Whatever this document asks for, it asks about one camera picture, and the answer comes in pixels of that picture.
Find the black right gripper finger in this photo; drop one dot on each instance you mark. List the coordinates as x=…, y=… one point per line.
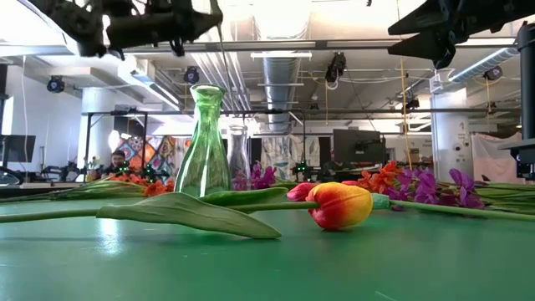
x=430, y=46
x=430, y=18

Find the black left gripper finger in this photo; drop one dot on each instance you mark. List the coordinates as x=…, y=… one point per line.
x=205, y=6
x=159, y=29

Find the green ribbed glass vase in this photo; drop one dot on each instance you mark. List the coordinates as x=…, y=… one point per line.
x=205, y=159

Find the orange flower bunch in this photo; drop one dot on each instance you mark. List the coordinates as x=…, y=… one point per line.
x=382, y=180
x=154, y=189

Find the yellow and red tulip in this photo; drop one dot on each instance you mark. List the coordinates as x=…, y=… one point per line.
x=338, y=205

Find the pinkish red tulip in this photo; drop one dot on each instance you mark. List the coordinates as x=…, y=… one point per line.
x=302, y=192

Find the black background robot arm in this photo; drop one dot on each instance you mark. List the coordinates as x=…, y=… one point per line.
x=303, y=169
x=62, y=171

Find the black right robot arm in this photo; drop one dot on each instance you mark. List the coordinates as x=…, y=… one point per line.
x=527, y=83

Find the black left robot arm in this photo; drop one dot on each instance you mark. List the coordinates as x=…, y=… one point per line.
x=71, y=25

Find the clear glass vase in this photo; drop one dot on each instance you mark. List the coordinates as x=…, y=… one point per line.
x=239, y=154

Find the white ceiling light bar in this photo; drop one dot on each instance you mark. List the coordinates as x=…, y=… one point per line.
x=281, y=54

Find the black background monitor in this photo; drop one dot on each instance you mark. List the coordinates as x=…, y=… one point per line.
x=359, y=146
x=18, y=148

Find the colourful patchwork quilt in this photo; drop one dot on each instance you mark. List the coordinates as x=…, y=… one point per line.
x=161, y=152

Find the pink cloth sheet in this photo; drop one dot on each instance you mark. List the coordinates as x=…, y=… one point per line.
x=493, y=159

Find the person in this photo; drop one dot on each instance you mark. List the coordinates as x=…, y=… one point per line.
x=118, y=161

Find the black metal background frame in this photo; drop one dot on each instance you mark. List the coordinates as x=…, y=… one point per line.
x=125, y=113

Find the silver ventilation duct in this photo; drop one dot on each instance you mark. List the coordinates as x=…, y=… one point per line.
x=281, y=83

